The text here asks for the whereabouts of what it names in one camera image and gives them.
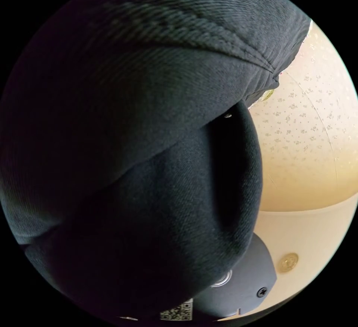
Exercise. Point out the black pants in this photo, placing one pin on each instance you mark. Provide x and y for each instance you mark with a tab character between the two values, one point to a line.
134	86

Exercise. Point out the round ceiling lamp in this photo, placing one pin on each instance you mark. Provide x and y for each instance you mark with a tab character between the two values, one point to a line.
289	261

